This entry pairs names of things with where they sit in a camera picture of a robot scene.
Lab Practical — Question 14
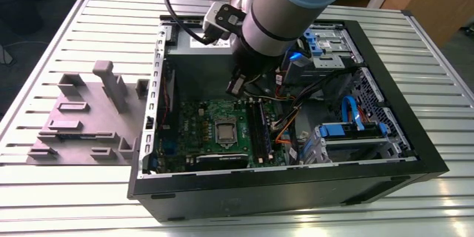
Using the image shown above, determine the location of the CPU with silver top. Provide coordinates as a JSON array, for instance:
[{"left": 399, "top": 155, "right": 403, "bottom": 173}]
[{"left": 217, "top": 125, "right": 237, "bottom": 141}]

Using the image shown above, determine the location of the metal socket cover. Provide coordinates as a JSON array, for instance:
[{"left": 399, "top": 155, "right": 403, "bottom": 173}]
[{"left": 213, "top": 117, "right": 240, "bottom": 148}]

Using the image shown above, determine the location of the blue plastic drive latch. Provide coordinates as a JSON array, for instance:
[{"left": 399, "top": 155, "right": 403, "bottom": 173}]
[{"left": 301, "top": 32, "right": 327, "bottom": 57}]

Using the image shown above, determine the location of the silver drive cage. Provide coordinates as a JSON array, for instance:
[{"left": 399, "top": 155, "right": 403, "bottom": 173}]
[{"left": 303, "top": 23, "right": 361, "bottom": 71}]

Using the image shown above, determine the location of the black RAM slot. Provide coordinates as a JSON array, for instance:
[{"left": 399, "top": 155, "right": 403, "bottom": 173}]
[
  {"left": 245, "top": 97, "right": 261, "bottom": 165},
  {"left": 254, "top": 98, "right": 273, "bottom": 164},
  {"left": 249, "top": 97, "right": 265, "bottom": 165}
]

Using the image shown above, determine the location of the grey power supply unit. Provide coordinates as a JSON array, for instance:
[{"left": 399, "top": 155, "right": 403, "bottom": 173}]
[{"left": 165, "top": 30, "right": 237, "bottom": 56}]

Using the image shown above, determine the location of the hard disk in blue carrier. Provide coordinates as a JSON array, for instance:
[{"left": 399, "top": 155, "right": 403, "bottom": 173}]
[{"left": 317, "top": 124, "right": 388, "bottom": 141}]

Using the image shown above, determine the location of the green motherboard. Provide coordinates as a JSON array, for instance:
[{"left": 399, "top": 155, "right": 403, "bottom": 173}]
[{"left": 157, "top": 98, "right": 293, "bottom": 171}]

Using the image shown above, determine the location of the black graphics card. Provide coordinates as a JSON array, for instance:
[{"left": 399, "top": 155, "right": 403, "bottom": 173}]
[{"left": 194, "top": 153, "right": 249, "bottom": 170}]

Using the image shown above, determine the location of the silver disk bay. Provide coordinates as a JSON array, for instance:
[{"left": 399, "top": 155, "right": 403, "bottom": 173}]
[{"left": 301, "top": 125, "right": 409, "bottom": 165}]

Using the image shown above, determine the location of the black PC case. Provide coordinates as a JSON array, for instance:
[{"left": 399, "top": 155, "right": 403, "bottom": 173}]
[{"left": 125, "top": 14, "right": 451, "bottom": 223}]

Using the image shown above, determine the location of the grey parts rack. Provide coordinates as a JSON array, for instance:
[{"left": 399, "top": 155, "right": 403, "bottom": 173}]
[{"left": 25, "top": 59, "right": 154, "bottom": 167}]

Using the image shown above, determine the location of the wooden cabinet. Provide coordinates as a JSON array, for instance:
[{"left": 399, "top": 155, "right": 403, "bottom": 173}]
[{"left": 380, "top": 0, "right": 474, "bottom": 51}]

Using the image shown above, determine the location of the RAM stick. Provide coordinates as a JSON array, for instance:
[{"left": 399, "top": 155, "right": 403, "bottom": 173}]
[{"left": 54, "top": 134, "right": 112, "bottom": 141}]

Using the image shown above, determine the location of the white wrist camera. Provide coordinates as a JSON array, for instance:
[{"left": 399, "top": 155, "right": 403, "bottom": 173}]
[{"left": 280, "top": 50, "right": 311, "bottom": 83}]

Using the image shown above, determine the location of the black cable bundle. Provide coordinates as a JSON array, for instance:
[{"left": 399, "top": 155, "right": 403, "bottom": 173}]
[{"left": 288, "top": 67, "right": 356, "bottom": 115}]

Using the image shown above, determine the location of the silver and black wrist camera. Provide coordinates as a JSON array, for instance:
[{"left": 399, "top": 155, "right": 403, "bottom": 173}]
[{"left": 201, "top": 1, "right": 245, "bottom": 46}]

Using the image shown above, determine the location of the blue flat data cable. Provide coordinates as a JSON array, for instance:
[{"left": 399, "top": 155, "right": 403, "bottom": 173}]
[
  {"left": 297, "top": 134, "right": 315, "bottom": 165},
  {"left": 341, "top": 95, "right": 367, "bottom": 132}
]

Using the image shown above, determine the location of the orange data cable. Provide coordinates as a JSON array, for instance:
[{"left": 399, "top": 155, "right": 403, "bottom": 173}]
[{"left": 275, "top": 109, "right": 300, "bottom": 145}]

